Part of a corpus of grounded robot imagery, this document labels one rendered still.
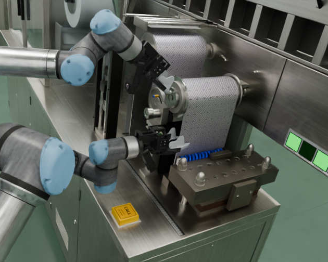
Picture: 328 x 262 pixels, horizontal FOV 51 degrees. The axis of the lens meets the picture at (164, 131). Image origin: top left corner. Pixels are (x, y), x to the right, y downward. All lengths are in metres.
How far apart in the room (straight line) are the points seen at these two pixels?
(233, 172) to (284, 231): 1.54
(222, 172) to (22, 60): 0.76
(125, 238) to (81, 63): 0.56
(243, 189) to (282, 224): 1.60
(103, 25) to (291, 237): 2.19
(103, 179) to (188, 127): 0.35
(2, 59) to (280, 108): 0.91
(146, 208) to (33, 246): 1.22
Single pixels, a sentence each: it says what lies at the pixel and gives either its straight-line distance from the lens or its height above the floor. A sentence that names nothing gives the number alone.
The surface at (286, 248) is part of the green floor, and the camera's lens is 2.66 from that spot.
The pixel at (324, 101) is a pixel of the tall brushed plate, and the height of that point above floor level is 1.36.
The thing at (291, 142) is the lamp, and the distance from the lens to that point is 1.28.
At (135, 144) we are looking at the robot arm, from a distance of 1.12.
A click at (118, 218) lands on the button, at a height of 0.92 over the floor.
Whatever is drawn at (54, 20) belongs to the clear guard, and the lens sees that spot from 2.00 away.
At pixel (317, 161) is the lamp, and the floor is 1.17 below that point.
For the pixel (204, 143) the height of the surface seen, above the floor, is 1.07.
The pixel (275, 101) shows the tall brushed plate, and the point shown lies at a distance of 1.31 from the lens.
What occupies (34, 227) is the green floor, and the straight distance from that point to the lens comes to 2.44.
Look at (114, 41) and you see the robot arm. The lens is 1.00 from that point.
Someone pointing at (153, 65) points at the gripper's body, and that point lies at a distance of 1.08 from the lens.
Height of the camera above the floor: 1.72
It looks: 28 degrees down
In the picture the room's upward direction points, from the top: 10 degrees clockwise
